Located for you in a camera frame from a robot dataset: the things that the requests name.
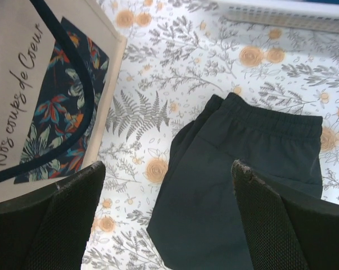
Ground floral table mat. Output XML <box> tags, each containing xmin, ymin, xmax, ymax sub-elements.
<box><xmin>82</xmin><ymin>1</ymin><xmax>339</xmax><ymax>269</ymax></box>

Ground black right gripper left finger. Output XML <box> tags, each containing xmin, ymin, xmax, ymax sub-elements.
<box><xmin>0</xmin><ymin>161</ymin><xmax>106</xmax><ymax>269</ymax></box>

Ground beige canvas tote bag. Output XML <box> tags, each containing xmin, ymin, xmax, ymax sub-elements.
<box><xmin>0</xmin><ymin>1</ymin><xmax>126</xmax><ymax>202</ymax></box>

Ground white plastic basket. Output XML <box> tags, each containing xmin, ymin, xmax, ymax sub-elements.
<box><xmin>217</xmin><ymin>1</ymin><xmax>339</xmax><ymax>34</ymax></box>

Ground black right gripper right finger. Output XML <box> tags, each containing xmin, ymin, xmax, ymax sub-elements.
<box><xmin>232</xmin><ymin>160</ymin><xmax>339</xmax><ymax>270</ymax></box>

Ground dark folded shorts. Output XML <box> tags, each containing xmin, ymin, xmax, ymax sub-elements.
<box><xmin>147</xmin><ymin>93</ymin><xmax>323</xmax><ymax>269</ymax></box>

